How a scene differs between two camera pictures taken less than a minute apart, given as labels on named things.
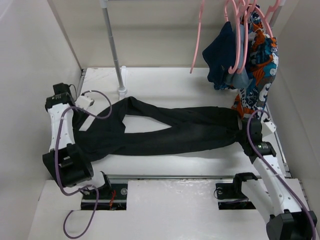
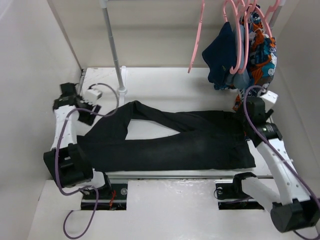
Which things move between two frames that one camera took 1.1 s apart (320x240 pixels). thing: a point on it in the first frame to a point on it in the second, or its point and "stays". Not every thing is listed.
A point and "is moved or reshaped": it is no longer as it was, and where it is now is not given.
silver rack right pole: x=276 y=13 stays
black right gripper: x=240 y=138 to x=268 y=112
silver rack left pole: x=104 y=4 stays
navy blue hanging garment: x=221 y=55 stays
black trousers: x=101 y=132 is moved or reshaped
